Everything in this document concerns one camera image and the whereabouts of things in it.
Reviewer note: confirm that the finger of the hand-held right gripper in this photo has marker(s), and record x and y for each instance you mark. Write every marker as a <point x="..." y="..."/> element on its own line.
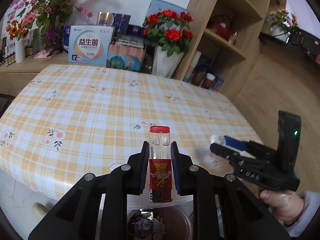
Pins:
<point x="236" y="143"/>
<point x="225" y="151"/>

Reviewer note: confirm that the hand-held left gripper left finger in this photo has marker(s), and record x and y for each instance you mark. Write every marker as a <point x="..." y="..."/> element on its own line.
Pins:
<point x="143" y="166"/>

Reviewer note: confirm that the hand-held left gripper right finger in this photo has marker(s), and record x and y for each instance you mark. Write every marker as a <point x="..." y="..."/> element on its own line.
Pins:
<point x="176" y="170"/>

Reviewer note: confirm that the clear plastic wrap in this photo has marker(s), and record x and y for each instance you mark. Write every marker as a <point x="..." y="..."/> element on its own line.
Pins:
<point x="217" y="138"/>

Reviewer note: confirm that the red lighter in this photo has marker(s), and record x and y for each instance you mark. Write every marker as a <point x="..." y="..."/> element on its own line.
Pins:
<point x="160" y="172"/>

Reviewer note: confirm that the brown round trash bin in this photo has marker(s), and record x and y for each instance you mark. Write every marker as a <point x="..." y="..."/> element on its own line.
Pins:
<point x="183" y="220"/>

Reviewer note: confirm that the person's right forearm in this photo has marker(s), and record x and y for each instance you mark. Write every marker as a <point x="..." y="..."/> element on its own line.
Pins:
<point x="308" y="213"/>

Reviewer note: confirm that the person's right hand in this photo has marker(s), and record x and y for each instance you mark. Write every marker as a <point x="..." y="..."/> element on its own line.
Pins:
<point x="282" y="202"/>

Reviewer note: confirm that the red paper cup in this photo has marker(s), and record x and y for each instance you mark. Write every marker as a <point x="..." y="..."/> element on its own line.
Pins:
<point x="208" y="82"/>

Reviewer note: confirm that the plaid floral tablecloth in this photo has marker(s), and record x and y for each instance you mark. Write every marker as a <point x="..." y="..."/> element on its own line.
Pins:
<point x="100" y="110"/>

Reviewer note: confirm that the brown cup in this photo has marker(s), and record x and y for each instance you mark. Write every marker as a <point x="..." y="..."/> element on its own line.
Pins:
<point x="198" y="80"/>

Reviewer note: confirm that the dark blue shelf box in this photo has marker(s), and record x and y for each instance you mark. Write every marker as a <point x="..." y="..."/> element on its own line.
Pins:
<point x="205" y="63"/>

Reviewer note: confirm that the stack of pastel cups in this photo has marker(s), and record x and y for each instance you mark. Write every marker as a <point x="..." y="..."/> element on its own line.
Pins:
<point x="191" y="68"/>

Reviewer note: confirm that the perfume bottle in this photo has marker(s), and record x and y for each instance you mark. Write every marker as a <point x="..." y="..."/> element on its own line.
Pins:
<point x="233" y="38"/>

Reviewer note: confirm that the white faceted vase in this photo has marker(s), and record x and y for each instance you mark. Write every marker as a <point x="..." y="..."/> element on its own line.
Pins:
<point x="165" y="62"/>

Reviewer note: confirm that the orange teal tissue pack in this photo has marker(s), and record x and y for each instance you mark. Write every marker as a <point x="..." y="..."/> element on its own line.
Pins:
<point x="125" y="57"/>

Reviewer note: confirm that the red basket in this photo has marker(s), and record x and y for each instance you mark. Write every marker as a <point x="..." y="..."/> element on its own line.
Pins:
<point x="221" y="28"/>

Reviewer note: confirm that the white plant pot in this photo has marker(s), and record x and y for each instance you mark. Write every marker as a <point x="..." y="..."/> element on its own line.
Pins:
<point x="280" y="33"/>

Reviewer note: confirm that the black equipment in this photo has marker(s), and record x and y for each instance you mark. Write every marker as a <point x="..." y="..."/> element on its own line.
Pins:
<point x="303" y="42"/>

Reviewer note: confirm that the black printed box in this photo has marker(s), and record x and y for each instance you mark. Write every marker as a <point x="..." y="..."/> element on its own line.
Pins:
<point x="130" y="40"/>

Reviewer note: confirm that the red rose bouquet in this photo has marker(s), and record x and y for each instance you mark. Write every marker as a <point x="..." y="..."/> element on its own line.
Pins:
<point x="172" y="33"/>

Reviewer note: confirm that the wooden shelf unit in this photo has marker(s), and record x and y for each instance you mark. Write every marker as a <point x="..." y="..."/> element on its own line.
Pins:
<point x="197" y="17"/>

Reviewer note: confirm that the large blue white box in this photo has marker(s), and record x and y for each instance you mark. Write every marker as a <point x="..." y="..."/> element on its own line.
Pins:
<point x="90" y="45"/>

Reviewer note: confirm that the peach rose plant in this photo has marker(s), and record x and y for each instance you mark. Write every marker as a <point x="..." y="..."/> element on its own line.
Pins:
<point x="282" y="18"/>

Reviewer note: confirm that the dark blue small box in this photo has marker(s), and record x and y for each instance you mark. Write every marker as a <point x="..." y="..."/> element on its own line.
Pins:
<point x="134" y="30"/>

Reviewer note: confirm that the dark starry box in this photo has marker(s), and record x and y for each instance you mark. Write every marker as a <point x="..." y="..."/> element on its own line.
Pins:
<point x="122" y="22"/>

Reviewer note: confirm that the black mini tripod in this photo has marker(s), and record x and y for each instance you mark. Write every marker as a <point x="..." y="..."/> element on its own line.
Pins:
<point x="53" y="51"/>

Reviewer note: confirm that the low wooden sideboard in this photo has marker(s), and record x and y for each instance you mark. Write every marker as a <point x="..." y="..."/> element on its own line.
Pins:
<point x="25" y="80"/>

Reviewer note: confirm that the blue white carton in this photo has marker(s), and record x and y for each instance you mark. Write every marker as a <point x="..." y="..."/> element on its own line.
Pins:
<point x="67" y="38"/>

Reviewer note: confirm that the pink cloth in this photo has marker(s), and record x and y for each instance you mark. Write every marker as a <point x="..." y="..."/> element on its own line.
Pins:
<point x="42" y="55"/>

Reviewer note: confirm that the silver gold box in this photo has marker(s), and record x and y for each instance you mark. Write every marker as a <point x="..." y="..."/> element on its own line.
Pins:
<point x="105" y="19"/>

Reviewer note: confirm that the black hard case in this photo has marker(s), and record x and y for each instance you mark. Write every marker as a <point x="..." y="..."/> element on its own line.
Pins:
<point x="5" y="103"/>

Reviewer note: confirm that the tall light blue box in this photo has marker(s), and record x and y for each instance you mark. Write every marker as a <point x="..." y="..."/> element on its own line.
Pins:
<point x="160" y="6"/>

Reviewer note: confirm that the purple flower bunch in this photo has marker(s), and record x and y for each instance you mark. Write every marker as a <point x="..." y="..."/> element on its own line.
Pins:
<point x="51" y="37"/>

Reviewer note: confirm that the white ribbed vase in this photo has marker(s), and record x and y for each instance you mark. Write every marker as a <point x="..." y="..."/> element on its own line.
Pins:
<point x="20" y="52"/>

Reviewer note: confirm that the row of small amber bottles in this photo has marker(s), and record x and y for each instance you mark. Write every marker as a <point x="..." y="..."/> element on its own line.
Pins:
<point x="10" y="59"/>

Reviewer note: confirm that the orange flower bunch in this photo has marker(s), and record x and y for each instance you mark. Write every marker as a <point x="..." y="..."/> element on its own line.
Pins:
<point x="16" y="30"/>

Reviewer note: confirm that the pink blossom arrangement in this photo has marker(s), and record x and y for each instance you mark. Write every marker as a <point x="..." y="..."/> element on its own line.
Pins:
<point x="47" y="2"/>

